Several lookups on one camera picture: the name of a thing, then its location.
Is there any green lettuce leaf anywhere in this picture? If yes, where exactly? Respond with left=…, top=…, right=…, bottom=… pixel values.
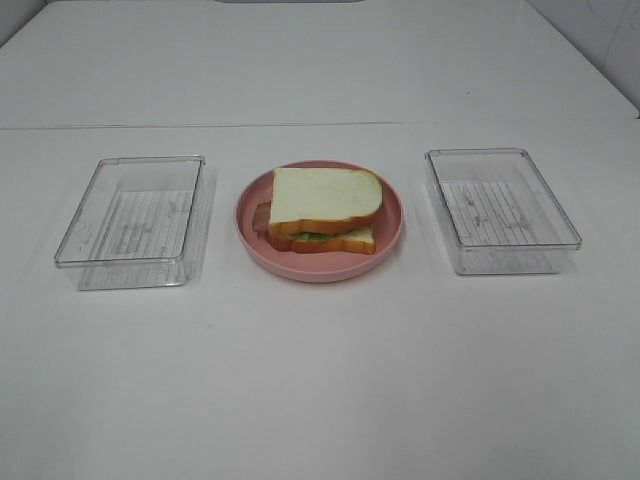
left=278, top=231, right=351, bottom=242

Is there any white bread slice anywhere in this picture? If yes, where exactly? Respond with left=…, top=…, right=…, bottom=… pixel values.
left=266, top=227, right=376, bottom=255
left=267, top=168, right=383, bottom=236

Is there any brown bacon strip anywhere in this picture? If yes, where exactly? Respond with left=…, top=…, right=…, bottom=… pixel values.
left=252, top=201, right=271, bottom=234

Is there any left clear plastic container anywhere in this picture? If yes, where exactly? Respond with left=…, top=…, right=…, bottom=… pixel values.
left=54, top=155, right=212, bottom=291

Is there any clear plastic container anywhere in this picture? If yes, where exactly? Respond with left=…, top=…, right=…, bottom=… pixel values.
left=54, top=155, right=212, bottom=291
left=425, top=148, right=582, bottom=276

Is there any right clear plastic container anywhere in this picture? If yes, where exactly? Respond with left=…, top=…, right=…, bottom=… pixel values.
left=425, top=148, right=582, bottom=276

